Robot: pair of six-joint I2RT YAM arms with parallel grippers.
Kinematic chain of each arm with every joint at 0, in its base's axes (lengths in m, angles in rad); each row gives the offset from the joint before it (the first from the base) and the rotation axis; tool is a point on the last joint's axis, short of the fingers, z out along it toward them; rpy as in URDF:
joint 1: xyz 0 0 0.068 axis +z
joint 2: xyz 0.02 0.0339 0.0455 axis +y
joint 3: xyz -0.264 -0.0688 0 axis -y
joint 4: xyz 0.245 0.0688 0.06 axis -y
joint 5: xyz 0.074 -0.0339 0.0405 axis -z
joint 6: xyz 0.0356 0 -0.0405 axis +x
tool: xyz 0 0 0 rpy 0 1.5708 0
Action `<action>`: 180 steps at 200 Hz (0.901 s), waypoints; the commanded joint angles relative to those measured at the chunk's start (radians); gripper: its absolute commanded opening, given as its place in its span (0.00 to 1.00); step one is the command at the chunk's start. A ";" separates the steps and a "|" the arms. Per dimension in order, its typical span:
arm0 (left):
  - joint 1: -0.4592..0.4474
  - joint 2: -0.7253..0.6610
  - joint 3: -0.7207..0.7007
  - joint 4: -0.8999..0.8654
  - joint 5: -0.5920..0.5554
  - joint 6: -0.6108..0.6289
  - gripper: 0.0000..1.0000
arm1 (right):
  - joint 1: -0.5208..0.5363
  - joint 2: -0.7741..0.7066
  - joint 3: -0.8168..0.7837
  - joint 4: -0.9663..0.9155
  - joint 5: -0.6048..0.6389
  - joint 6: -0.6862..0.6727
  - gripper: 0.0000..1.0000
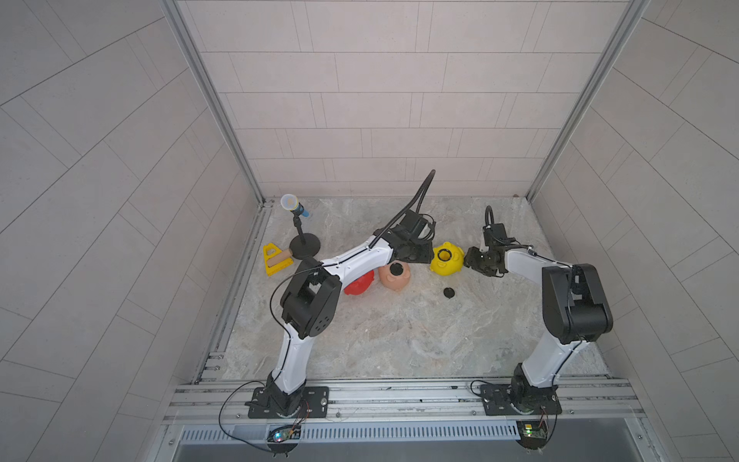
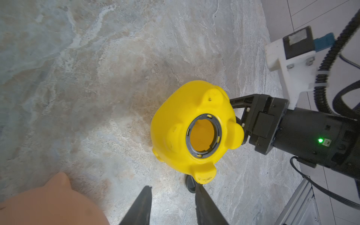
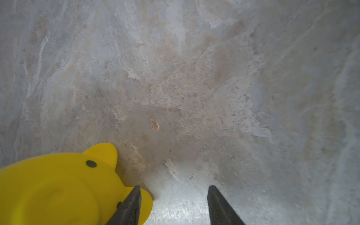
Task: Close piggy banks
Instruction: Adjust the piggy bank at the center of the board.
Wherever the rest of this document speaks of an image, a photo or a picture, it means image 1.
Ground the left circuit board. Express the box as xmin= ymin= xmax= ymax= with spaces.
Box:
xmin=267 ymin=425 xmax=302 ymax=444

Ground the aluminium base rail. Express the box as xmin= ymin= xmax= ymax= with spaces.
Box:
xmin=163 ymin=375 xmax=646 ymax=425

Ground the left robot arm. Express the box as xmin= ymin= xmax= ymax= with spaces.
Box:
xmin=249 ymin=210 xmax=436 ymax=418

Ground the pink piggy bank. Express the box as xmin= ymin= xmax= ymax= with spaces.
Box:
xmin=378 ymin=261 xmax=411 ymax=292

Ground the black corrugated cable left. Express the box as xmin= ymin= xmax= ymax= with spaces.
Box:
xmin=368 ymin=168 xmax=437 ymax=249

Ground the red piggy bank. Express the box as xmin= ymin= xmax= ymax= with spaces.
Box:
xmin=344 ymin=271 xmax=375 ymax=296

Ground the right circuit board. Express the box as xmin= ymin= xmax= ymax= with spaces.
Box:
xmin=516 ymin=421 xmax=548 ymax=450

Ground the yellow piggy bank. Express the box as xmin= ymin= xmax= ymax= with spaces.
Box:
xmin=429 ymin=242 xmax=465 ymax=276

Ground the aluminium corner post left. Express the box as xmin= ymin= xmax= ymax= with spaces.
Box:
xmin=160 ymin=0 xmax=266 ymax=207

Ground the toy microphone on stand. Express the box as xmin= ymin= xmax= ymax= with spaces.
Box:
xmin=280 ymin=194 xmax=321 ymax=260

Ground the circuit board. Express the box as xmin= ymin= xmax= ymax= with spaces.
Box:
xmin=267 ymin=425 xmax=302 ymax=444
xmin=516 ymin=421 xmax=548 ymax=450

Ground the aluminium corner post right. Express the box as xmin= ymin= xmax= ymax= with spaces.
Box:
xmin=525 ymin=0 xmax=650 ymax=203

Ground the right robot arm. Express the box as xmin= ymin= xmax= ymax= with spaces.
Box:
xmin=464 ymin=223 xmax=614 ymax=415

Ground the aluminium corner post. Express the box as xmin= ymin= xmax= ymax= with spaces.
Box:
xmin=160 ymin=0 xmax=266 ymax=207
xmin=525 ymin=0 xmax=650 ymax=203

